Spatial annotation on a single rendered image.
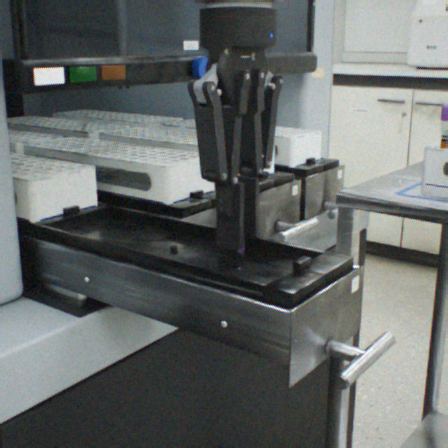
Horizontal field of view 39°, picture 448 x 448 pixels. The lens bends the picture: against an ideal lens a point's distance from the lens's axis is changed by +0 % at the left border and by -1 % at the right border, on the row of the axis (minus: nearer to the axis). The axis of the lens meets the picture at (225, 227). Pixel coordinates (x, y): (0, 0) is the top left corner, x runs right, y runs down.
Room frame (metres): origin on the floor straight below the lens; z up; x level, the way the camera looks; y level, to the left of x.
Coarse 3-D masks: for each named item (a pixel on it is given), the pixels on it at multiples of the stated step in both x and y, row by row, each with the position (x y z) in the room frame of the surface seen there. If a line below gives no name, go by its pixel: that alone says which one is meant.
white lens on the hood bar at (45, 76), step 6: (36, 72) 0.65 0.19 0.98; (42, 72) 0.66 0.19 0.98; (48, 72) 0.66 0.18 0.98; (54, 72) 0.67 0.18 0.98; (60, 72) 0.67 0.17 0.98; (36, 78) 0.65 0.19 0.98; (42, 78) 0.66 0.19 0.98; (48, 78) 0.66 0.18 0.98; (54, 78) 0.67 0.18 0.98; (60, 78) 0.67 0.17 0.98; (36, 84) 0.65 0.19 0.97; (42, 84) 0.66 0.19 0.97; (48, 84) 0.66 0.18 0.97
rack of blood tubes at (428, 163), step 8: (432, 144) 0.83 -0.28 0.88; (424, 152) 0.81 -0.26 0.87; (432, 152) 0.80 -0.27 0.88; (440, 152) 0.80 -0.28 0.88; (424, 160) 0.81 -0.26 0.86; (432, 160) 0.80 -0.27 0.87; (440, 160) 0.80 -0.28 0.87; (424, 168) 0.81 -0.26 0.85; (432, 168) 0.80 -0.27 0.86; (440, 168) 0.79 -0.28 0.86; (424, 176) 0.81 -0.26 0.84; (432, 176) 0.80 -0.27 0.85; (440, 176) 0.79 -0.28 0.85; (424, 184) 0.81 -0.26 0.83; (432, 184) 0.80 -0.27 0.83; (440, 184) 0.79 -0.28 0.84; (424, 192) 0.81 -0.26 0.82; (432, 192) 0.80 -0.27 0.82; (440, 192) 0.79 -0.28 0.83
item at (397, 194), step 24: (408, 168) 0.98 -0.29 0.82; (336, 192) 0.82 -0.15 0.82; (360, 192) 0.82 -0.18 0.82; (384, 192) 0.82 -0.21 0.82; (408, 192) 0.82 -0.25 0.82; (360, 216) 0.82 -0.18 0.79; (408, 216) 0.76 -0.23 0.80; (432, 216) 0.74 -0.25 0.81; (336, 240) 0.82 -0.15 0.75; (432, 336) 1.15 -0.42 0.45; (336, 360) 0.81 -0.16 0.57; (432, 360) 1.14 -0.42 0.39; (432, 384) 1.14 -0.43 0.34; (336, 408) 0.81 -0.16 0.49; (432, 408) 1.14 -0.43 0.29; (336, 432) 0.81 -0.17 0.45; (432, 432) 1.06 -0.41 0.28
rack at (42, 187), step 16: (16, 160) 0.81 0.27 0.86; (32, 160) 0.81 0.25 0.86; (48, 160) 0.81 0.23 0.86; (16, 176) 0.71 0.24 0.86; (32, 176) 0.71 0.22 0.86; (48, 176) 0.71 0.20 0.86; (64, 176) 0.72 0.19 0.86; (80, 176) 0.74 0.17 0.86; (16, 192) 0.70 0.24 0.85; (32, 192) 0.69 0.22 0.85; (48, 192) 0.70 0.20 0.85; (64, 192) 0.72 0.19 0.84; (80, 192) 0.74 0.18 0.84; (16, 208) 0.70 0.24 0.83; (32, 208) 0.69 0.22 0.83; (48, 208) 0.70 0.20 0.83; (80, 208) 0.74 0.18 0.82
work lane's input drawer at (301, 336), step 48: (48, 240) 0.66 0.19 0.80; (96, 240) 0.61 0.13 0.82; (144, 240) 0.66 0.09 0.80; (192, 240) 0.66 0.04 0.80; (96, 288) 0.60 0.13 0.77; (144, 288) 0.56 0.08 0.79; (192, 288) 0.52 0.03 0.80; (240, 288) 0.50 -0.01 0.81; (288, 288) 0.48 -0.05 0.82; (336, 288) 0.52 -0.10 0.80; (240, 336) 0.49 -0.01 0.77; (288, 336) 0.46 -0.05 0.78; (336, 336) 0.53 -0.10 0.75; (384, 336) 0.52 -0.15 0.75; (288, 384) 0.46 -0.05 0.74; (336, 384) 0.45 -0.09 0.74
